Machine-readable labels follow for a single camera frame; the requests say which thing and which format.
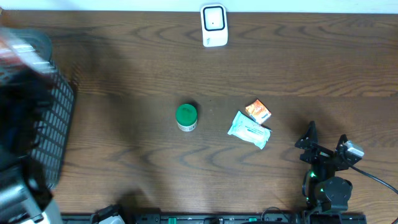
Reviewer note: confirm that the dark grey plastic basket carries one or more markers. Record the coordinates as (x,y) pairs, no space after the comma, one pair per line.
(54,126)

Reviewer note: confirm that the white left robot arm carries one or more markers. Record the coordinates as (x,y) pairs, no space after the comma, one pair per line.
(25,197)

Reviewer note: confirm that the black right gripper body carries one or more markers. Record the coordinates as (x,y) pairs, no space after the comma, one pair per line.
(318,155)

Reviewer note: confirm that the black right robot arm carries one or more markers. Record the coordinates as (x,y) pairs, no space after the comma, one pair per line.
(325,192)

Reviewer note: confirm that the white barcode scanner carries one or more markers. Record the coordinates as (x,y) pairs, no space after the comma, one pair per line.
(214,25)

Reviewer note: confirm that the light blue wipes packet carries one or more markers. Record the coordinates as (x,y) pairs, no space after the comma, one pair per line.
(248,130)

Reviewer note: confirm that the orange small carton box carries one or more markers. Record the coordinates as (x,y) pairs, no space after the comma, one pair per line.
(258,112)

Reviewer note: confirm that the red Top snack packet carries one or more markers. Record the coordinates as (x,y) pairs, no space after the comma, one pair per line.
(27,47)

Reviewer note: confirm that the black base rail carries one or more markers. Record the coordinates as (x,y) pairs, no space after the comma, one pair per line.
(168,218)

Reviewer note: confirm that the green lid cup container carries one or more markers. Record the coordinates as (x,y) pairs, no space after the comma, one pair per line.
(186,116)

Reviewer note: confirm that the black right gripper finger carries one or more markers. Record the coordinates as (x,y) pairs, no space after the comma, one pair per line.
(343,138)
(309,139)

